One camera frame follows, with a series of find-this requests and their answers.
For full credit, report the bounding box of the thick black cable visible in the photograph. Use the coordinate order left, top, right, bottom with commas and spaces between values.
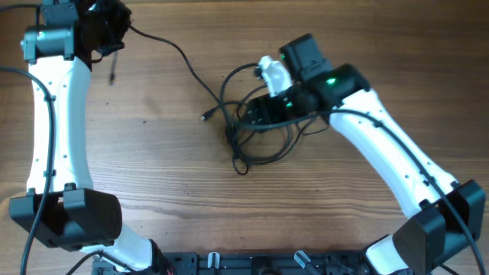
108, 24, 253, 123

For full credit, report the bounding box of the thin black USB cable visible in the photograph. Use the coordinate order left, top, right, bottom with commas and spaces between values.
225, 86, 318, 176

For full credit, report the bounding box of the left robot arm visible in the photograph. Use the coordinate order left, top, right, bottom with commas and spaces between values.
9, 1, 176, 274

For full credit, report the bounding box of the left camera cable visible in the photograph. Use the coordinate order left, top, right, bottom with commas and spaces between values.
0, 3, 127, 275

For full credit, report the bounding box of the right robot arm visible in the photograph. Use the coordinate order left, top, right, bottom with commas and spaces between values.
244, 34, 486, 274

